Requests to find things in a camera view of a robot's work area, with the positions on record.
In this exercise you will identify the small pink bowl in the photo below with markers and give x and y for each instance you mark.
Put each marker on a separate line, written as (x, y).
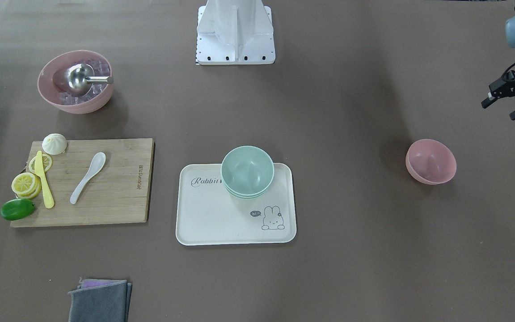
(430, 162)

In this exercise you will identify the white plastic spoon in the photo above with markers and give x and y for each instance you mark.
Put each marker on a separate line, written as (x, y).
(96, 165)

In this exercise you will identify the green bowl stack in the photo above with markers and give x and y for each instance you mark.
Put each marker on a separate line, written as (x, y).
(247, 172)

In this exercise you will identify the large pink bowl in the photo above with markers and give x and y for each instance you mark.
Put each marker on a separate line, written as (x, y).
(95, 99)

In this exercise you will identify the cream rabbit tray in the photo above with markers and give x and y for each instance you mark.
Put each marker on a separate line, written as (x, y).
(209, 215)

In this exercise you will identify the clear ice cubes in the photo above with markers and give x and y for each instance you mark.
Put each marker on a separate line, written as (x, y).
(100, 68)

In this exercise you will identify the metal ice scoop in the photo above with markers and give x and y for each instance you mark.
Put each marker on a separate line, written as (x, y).
(80, 78)

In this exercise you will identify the grey folded cloth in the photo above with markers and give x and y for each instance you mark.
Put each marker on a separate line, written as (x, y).
(109, 303)

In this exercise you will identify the purple cloth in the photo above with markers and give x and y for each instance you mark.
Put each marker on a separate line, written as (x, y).
(87, 283)

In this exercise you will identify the yellow plastic knife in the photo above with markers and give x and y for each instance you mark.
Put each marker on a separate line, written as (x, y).
(48, 198)

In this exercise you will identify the middle lemon slice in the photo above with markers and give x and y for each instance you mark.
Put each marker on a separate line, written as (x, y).
(36, 191)

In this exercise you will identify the front lemon slice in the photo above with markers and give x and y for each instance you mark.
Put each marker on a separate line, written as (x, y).
(22, 175)

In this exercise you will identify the green lime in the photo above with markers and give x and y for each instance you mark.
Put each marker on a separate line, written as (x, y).
(17, 209)

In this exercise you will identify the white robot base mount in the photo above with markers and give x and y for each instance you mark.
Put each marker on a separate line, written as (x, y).
(235, 32)

